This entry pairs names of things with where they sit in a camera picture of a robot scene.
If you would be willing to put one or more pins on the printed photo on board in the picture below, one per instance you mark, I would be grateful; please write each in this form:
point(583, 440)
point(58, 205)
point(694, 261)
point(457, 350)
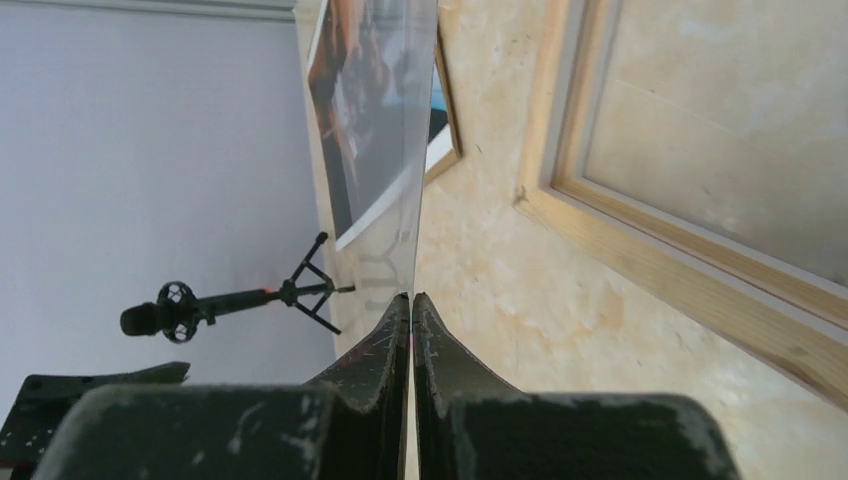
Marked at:
point(380, 89)

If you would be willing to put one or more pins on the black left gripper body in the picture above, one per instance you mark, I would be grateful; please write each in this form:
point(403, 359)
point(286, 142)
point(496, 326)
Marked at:
point(44, 400)

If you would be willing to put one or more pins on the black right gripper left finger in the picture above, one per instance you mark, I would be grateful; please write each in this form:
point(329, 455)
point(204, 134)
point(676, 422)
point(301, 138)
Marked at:
point(362, 427)

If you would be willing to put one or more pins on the black microphone on stand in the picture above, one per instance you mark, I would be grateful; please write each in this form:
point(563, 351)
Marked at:
point(177, 312)

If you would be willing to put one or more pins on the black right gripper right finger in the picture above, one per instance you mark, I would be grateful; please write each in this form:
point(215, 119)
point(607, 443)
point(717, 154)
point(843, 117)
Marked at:
point(457, 399)

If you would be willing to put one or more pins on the light wooden picture frame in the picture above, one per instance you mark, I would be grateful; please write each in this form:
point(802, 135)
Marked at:
point(769, 310)

